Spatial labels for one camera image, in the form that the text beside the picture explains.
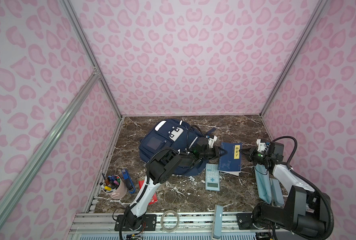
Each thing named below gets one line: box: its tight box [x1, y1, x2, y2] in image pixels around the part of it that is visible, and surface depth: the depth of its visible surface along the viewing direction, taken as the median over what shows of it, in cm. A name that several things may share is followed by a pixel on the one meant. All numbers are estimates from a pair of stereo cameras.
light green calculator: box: [205, 163, 220, 191], surface depth 88 cm
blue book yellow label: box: [218, 142, 243, 176], surface depth 88 cm
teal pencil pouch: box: [254, 163, 272, 205], surface depth 81 cm
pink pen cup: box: [102, 174, 128, 200], surface depth 76 cm
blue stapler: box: [121, 168, 136, 194], surface depth 88 cm
